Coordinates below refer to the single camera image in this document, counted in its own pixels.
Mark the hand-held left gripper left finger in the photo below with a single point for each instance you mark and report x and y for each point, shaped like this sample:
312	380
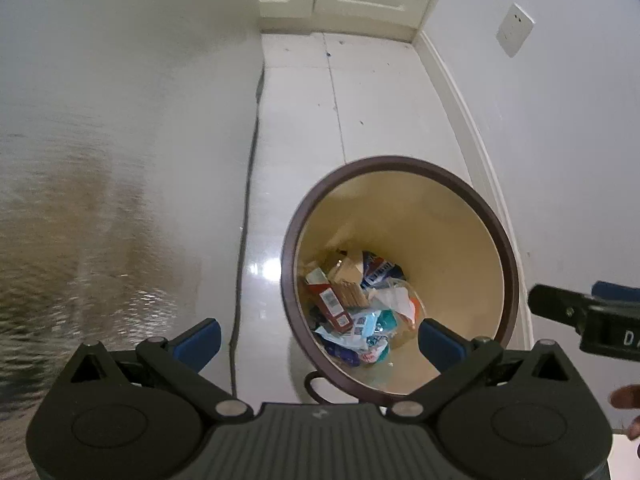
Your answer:
200	342

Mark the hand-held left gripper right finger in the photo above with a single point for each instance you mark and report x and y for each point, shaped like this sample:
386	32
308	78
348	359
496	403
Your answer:
440	345

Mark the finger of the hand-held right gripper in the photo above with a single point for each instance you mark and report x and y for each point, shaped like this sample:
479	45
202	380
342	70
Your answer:
617	292
557	305

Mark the white plastic bag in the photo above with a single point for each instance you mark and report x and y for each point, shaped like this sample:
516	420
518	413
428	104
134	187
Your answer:
397	302

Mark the brown cardboard piece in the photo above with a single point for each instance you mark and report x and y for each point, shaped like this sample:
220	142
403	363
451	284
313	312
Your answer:
350	280

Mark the brown rimmed beige trash bin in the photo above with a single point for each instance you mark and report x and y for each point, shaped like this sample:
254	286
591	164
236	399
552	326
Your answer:
400	210

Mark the person's right hand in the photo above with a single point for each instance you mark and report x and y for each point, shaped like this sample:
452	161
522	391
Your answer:
627	397

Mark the light blue packet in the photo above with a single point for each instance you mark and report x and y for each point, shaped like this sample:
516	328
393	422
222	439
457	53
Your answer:
365	325

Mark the blue white packet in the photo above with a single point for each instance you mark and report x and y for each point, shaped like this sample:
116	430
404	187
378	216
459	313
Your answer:
350	352

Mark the red cardboard box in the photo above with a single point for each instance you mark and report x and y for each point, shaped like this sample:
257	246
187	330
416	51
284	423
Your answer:
327	302

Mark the white baseboard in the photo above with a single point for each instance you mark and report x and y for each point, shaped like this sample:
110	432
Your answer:
457	105

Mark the white wall socket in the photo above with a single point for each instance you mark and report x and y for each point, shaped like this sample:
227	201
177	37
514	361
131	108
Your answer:
515	30

